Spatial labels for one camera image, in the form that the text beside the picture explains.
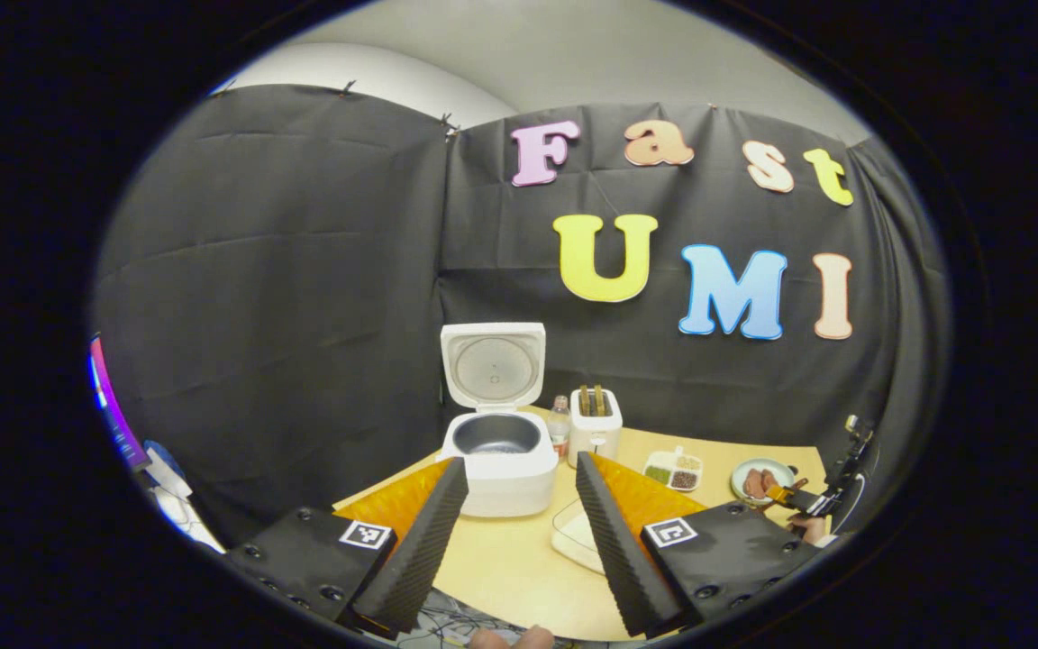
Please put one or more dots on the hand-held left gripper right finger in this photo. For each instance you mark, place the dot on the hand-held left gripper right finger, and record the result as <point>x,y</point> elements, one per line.
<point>618,550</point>

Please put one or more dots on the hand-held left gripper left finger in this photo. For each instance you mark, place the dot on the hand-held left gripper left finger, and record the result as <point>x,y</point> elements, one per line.
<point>420,550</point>

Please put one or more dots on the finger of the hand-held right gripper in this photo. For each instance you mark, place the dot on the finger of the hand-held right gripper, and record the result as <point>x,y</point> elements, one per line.
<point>803,500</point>

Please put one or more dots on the white rice cooker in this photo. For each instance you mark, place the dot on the white rice cooker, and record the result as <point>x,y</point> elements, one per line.
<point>510,478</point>

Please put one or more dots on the white toaster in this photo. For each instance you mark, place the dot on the white toaster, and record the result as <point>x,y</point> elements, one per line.
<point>595,437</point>

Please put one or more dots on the pale green plate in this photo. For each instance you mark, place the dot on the pale green plate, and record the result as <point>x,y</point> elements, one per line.
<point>785,470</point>

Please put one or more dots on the white divided grain dish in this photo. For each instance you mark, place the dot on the white divided grain dish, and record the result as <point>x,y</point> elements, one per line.
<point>674,470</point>

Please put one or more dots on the black backdrop cloth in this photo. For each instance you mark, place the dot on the black backdrop cloth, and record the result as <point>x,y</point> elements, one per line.
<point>303,270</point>

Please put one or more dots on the brown meat slice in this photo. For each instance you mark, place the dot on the brown meat slice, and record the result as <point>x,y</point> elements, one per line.
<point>770,479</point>
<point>752,485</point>

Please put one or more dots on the small clear bottle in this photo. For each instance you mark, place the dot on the small clear bottle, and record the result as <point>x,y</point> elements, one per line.
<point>559,431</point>

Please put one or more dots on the clear rice container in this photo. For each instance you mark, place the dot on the clear rice container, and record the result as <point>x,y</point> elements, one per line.
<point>573,541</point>

